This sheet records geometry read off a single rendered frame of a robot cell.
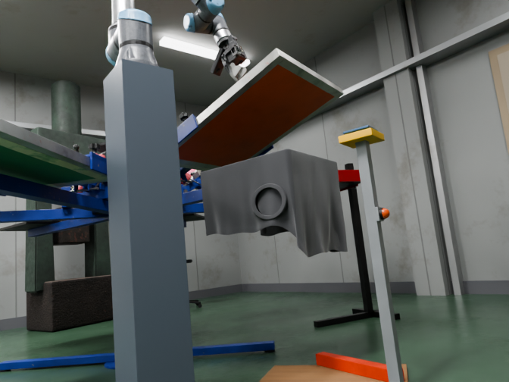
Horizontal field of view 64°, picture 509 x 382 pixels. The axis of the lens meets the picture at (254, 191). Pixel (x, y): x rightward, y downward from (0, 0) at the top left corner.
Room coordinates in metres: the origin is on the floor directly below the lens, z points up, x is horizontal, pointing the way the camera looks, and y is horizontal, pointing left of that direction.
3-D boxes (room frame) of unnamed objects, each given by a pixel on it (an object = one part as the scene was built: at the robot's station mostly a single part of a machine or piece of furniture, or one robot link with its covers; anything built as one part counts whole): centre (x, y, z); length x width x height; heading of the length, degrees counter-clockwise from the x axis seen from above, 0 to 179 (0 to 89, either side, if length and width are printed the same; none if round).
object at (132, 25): (1.33, 0.37, 1.37); 0.13 x 0.12 x 0.14; 33
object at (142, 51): (1.33, 0.36, 1.25); 0.15 x 0.15 x 0.10
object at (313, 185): (1.75, -0.27, 0.74); 0.45 x 0.03 x 0.43; 144
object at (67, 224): (2.93, 1.36, 0.91); 1.34 x 0.41 x 0.08; 54
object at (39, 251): (4.58, 2.12, 1.38); 0.90 x 0.75 x 2.76; 127
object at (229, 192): (1.74, 0.03, 0.77); 0.46 x 0.09 x 0.36; 54
